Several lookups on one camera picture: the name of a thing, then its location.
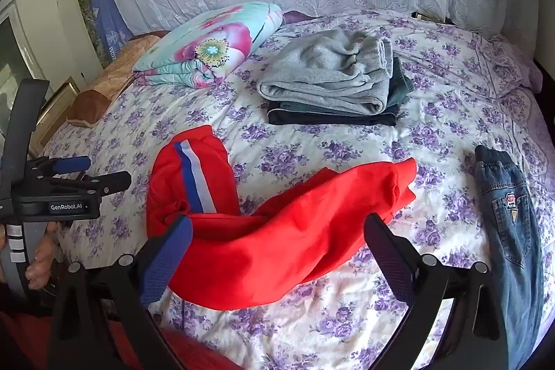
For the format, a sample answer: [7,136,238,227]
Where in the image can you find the red pants with striped band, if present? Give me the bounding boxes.
[146,126,418,310]

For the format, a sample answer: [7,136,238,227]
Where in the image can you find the folded black pants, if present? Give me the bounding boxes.
[266,100,398,127]

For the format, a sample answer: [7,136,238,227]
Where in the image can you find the purple floral pillow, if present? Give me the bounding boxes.
[472,34,544,98]

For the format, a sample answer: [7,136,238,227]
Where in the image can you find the blue denim jeans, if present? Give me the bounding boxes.
[474,145,546,370]

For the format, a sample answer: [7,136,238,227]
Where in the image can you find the folded floral turquoise quilt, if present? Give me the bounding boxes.
[132,2,285,89]

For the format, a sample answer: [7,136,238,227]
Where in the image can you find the blue printed packaging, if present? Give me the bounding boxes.
[84,0,131,64]

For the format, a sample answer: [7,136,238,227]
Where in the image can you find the small black object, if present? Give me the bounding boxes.
[411,10,452,25]

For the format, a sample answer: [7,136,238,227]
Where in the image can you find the dark purple cloth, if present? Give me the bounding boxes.
[283,10,322,25]

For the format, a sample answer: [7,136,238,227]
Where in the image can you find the gold picture frame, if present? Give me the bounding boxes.
[37,77,81,146]

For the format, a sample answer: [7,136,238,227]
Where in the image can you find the green wall poster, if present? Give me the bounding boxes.
[75,0,109,64]

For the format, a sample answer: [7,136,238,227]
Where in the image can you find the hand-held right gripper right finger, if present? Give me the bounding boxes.
[363,214,509,370]

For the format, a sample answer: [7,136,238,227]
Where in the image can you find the purple floral bedspread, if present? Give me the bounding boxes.
[39,8,555,370]

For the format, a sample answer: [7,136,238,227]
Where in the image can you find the person's left hand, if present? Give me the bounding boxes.
[25,222,60,290]

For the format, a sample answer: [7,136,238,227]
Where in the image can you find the person's red garment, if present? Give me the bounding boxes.
[0,309,244,370]

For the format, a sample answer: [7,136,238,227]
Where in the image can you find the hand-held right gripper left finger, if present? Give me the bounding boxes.
[47,216,193,370]

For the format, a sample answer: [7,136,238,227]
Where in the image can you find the glass door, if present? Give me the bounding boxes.
[0,1,46,94]

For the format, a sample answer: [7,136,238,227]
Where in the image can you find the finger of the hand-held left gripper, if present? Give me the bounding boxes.
[30,155,91,177]
[50,171,133,198]

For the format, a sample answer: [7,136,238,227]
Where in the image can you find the folded grey sweatpants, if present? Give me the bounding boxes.
[257,29,394,116]

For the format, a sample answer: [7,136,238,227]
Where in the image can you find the folded dark green pants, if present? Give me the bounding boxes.
[277,57,415,111]

